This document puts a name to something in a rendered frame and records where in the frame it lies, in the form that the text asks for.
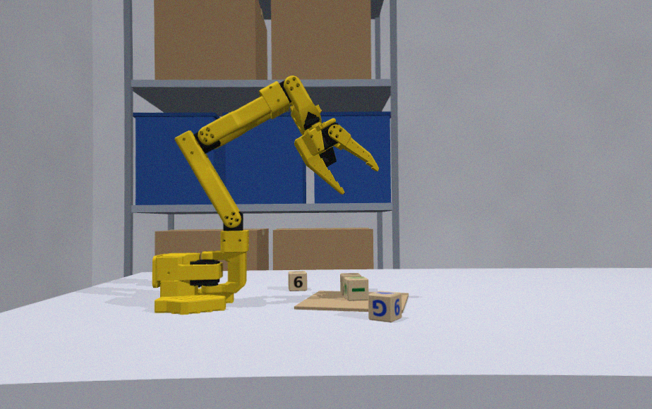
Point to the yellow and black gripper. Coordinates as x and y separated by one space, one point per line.
316 149

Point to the tan flat mat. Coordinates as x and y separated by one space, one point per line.
335 301

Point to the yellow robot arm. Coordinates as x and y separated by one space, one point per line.
181 275

